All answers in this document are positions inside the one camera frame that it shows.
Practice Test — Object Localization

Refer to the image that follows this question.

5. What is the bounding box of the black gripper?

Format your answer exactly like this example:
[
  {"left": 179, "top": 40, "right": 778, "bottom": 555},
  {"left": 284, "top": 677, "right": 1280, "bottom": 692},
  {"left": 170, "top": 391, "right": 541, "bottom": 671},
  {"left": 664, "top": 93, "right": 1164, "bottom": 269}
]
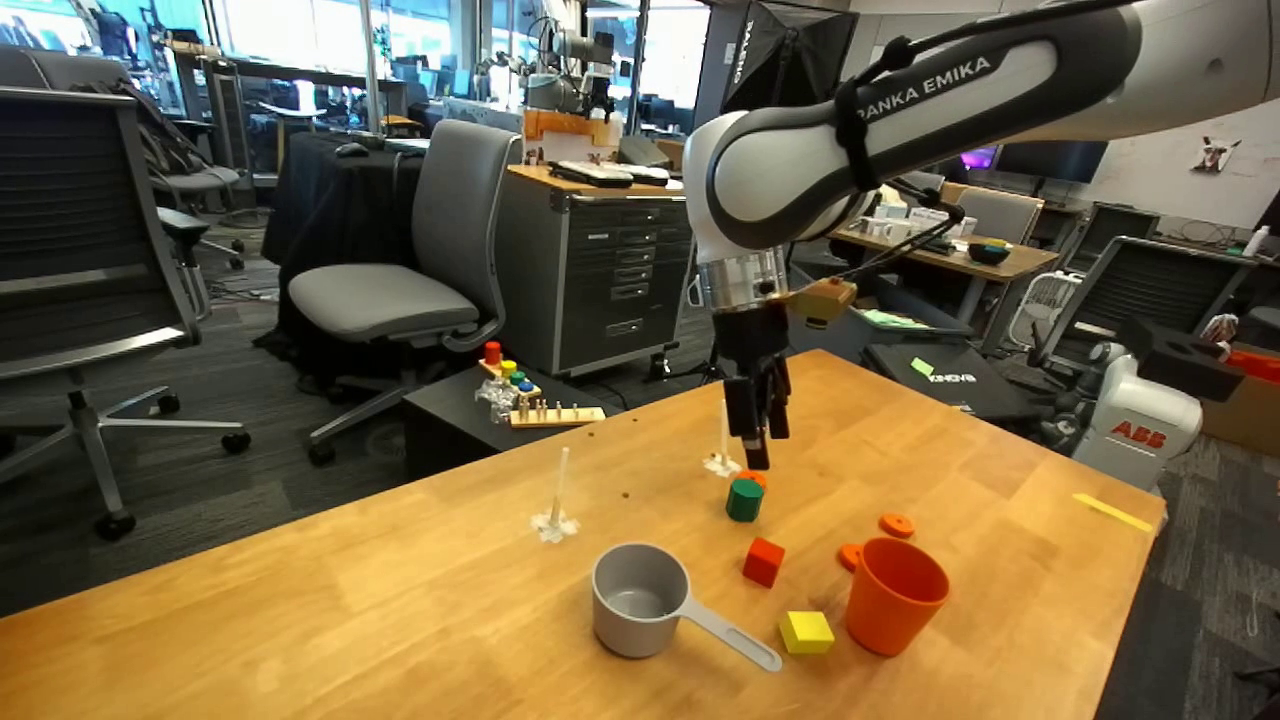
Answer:
[{"left": 713, "top": 303, "right": 792, "bottom": 467}]

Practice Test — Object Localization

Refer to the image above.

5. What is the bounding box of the green hexagonal block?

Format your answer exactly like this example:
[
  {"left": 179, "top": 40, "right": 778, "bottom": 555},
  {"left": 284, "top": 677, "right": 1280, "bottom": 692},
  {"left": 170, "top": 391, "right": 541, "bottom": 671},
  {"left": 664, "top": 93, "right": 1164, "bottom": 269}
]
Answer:
[{"left": 723, "top": 481, "right": 765, "bottom": 525}]

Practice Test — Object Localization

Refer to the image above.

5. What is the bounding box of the red cube block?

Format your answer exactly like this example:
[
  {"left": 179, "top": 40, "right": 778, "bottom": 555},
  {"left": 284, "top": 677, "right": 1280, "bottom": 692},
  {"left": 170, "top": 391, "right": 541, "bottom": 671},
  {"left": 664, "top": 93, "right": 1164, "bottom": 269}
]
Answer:
[{"left": 742, "top": 538, "right": 782, "bottom": 589}]

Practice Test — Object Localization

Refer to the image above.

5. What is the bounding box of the gray measuring cup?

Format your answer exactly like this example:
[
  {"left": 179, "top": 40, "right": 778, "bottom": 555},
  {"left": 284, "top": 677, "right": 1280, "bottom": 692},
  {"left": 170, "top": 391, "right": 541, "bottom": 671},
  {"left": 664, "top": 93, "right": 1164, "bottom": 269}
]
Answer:
[{"left": 588, "top": 543, "right": 782, "bottom": 671}]

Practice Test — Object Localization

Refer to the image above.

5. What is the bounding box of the yellow cube block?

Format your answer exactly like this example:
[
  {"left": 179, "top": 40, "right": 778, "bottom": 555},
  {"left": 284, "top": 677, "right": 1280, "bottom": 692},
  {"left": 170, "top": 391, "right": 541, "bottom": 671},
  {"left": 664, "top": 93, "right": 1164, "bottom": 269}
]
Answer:
[{"left": 778, "top": 612, "right": 837, "bottom": 655}]

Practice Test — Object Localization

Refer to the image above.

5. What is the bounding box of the white ABB robot base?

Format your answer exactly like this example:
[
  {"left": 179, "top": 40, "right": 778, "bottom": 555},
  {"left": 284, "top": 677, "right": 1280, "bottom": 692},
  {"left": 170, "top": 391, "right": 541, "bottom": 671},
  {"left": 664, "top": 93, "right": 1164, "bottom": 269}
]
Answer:
[{"left": 1071, "top": 345, "right": 1202, "bottom": 487}]

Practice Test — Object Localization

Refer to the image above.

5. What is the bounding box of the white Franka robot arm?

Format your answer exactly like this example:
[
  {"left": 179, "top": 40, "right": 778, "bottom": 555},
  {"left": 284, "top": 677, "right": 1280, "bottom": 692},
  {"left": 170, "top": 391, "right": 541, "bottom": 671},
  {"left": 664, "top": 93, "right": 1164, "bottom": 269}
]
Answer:
[{"left": 684, "top": 0, "right": 1280, "bottom": 467}]

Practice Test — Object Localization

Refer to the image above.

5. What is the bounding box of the orange disk beside cup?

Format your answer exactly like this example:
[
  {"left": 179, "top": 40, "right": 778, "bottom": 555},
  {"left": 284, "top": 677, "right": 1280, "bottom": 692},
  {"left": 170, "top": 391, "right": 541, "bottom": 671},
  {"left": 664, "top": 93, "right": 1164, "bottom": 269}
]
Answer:
[{"left": 837, "top": 543, "right": 863, "bottom": 574}]

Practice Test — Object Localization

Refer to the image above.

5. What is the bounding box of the orange plastic cup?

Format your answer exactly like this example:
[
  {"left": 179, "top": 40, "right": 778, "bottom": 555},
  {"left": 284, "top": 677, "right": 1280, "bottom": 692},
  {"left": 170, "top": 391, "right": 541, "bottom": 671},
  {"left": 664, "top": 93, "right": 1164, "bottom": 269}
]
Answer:
[{"left": 843, "top": 538, "right": 952, "bottom": 655}]

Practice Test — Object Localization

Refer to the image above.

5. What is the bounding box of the clear peg stand right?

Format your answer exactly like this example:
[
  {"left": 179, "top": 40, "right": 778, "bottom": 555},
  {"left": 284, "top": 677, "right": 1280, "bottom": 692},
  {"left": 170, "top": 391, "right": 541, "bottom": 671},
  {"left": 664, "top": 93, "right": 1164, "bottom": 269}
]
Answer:
[{"left": 703, "top": 429, "right": 738, "bottom": 481}]

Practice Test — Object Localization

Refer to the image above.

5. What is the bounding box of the clear peg stand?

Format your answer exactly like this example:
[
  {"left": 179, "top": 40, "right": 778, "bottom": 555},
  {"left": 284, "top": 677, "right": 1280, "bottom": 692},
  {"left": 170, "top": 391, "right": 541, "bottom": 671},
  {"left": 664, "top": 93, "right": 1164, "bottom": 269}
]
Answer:
[
  {"left": 703, "top": 429, "right": 738, "bottom": 481},
  {"left": 533, "top": 452, "right": 576, "bottom": 543}
]

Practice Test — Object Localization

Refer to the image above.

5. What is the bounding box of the orange disk far right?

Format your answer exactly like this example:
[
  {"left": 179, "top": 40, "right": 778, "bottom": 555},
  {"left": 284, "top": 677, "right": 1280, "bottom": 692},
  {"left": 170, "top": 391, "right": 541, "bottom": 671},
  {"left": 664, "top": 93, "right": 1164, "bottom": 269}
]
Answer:
[{"left": 880, "top": 513, "right": 916, "bottom": 541}]

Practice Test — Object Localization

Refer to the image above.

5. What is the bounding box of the gray drawer cabinet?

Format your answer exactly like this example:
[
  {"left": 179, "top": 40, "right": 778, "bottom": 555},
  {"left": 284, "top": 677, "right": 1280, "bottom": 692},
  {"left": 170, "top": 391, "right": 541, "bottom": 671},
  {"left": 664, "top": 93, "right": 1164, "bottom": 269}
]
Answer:
[{"left": 496, "top": 166, "right": 692, "bottom": 377}]

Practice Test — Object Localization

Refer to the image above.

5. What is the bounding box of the cluttered wooden desk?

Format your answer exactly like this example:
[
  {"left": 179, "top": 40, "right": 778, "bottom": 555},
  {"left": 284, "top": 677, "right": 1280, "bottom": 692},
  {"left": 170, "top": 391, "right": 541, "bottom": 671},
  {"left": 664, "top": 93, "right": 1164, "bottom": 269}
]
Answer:
[{"left": 830, "top": 227, "right": 1055, "bottom": 321}]

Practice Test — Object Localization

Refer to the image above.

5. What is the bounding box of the clear peg stand left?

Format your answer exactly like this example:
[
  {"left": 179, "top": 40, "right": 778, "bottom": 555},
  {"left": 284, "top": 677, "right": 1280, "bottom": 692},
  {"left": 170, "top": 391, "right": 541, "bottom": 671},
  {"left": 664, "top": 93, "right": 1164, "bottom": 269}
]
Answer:
[{"left": 533, "top": 452, "right": 576, "bottom": 543}]

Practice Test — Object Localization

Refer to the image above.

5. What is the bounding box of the colorful wooden toy set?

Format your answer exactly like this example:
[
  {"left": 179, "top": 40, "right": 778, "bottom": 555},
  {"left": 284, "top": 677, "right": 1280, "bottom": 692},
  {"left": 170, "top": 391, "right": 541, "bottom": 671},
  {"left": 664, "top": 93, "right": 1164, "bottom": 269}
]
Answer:
[{"left": 474, "top": 340, "right": 603, "bottom": 429}]

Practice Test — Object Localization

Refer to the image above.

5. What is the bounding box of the small black side table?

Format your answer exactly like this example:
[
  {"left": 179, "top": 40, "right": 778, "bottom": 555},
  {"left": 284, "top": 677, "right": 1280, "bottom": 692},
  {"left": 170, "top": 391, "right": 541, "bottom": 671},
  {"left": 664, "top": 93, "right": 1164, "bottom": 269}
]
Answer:
[{"left": 401, "top": 365, "right": 626, "bottom": 481}]

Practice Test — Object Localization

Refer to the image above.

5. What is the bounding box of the gray office chair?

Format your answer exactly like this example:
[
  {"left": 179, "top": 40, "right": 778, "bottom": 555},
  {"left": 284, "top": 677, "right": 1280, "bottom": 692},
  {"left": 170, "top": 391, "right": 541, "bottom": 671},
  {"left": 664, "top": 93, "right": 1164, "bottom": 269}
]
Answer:
[{"left": 286, "top": 120, "right": 516, "bottom": 464}]

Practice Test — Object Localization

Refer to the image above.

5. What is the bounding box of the yellow tape strip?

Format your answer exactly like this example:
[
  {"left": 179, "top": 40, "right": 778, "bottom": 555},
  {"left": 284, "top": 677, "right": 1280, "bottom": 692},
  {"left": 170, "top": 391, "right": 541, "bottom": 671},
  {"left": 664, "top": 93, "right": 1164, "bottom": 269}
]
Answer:
[{"left": 1071, "top": 491, "right": 1156, "bottom": 538}]

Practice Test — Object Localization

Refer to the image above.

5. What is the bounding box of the black mesh office chair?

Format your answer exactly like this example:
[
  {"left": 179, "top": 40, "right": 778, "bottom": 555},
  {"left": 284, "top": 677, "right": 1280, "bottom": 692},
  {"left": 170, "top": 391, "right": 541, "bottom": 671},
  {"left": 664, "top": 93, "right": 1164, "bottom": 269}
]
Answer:
[{"left": 0, "top": 88, "right": 252, "bottom": 541}]

